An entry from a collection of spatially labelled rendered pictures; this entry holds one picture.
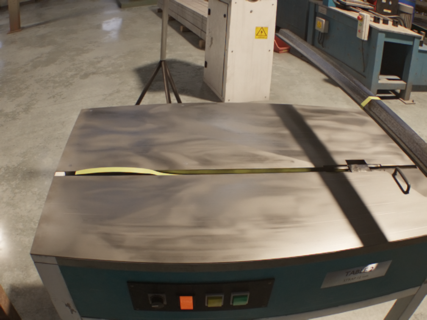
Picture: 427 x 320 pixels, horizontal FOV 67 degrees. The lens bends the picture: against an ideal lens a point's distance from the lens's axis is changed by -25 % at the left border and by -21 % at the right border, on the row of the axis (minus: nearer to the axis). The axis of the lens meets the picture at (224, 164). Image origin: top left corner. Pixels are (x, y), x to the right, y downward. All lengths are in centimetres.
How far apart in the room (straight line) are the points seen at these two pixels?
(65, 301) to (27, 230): 114
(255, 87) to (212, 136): 196
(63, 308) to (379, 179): 74
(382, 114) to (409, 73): 290
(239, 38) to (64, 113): 137
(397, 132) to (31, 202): 176
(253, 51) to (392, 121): 209
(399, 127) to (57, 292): 72
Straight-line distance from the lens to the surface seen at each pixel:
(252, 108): 106
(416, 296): 100
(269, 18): 274
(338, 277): 74
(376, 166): 93
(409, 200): 86
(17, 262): 174
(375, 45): 324
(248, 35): 270
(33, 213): 197
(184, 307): 69
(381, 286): 85
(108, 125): 99
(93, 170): 81
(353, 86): 88
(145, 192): 75
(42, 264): 68
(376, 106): 80
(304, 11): 453
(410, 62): 365
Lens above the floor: 119
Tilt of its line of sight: 33 degrees down
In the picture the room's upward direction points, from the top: 4 degrees clockwise
